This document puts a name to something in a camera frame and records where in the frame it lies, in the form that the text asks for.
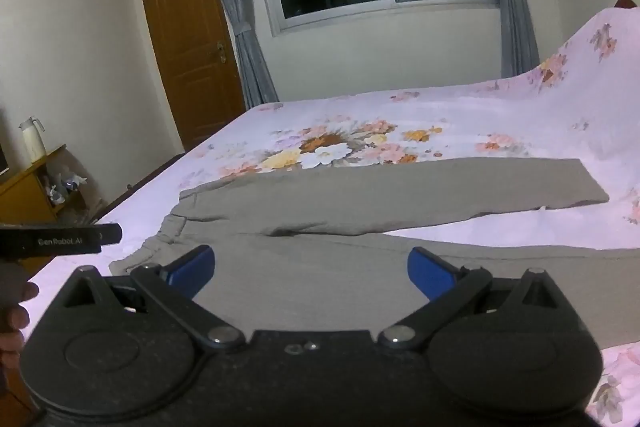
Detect yellow wooden cabinet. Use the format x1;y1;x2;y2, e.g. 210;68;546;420
0;144;101;268

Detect grey pants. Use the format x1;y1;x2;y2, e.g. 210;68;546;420
109;157;640;350

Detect brown wooden door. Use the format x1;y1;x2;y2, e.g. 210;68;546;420
135;0;247;152

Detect white clutter in cabinet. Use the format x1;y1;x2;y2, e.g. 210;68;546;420
42;169;88;208

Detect person's left hand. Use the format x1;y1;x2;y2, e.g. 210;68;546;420
0;279;40;395

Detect floral pink bed sheet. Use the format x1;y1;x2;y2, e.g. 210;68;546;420
25;7;640;425

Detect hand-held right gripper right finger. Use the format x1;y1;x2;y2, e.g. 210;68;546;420
376;247;583;353

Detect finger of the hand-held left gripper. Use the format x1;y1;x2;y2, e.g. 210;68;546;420
99;223;124;246

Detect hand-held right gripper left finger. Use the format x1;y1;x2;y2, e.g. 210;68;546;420
50;244;247;353

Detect white thermos jug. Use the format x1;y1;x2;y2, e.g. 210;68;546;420
19;116;47;164

